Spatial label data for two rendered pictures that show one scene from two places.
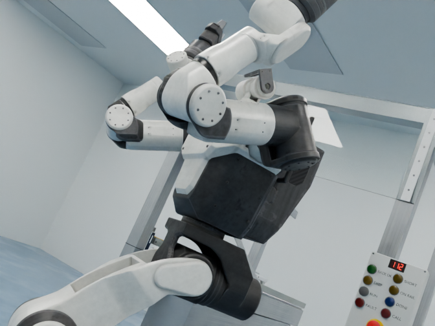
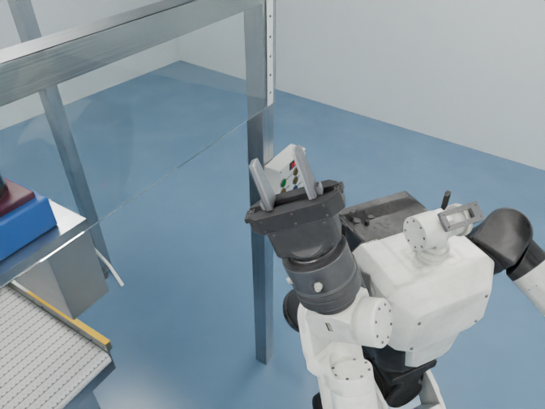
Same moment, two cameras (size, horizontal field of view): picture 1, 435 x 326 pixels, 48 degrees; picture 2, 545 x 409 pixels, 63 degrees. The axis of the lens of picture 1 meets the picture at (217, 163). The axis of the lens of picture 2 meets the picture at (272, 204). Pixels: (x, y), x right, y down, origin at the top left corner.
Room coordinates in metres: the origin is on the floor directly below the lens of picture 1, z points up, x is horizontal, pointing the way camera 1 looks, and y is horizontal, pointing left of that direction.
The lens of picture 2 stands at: (1.58, 0.62, 1.87)
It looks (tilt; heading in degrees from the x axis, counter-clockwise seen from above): 38 degrees down; 268
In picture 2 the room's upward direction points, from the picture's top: straight up
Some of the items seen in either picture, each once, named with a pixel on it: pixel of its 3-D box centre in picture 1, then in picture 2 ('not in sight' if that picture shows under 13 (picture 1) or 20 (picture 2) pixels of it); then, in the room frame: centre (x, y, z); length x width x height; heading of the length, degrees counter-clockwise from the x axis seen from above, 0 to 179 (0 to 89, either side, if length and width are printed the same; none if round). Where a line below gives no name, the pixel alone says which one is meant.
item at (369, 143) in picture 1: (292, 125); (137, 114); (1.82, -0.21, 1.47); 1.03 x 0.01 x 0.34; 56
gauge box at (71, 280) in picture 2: not in sight; (49, 257); (2.07, -0.15, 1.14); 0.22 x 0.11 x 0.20; 146
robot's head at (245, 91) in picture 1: (253, 93); (435, 231); (1.25, -0.01, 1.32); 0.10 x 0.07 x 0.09; 22
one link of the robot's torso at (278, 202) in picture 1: (242, 171); (400, 282); (1.27, -0.07, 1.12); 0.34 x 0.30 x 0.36; 22
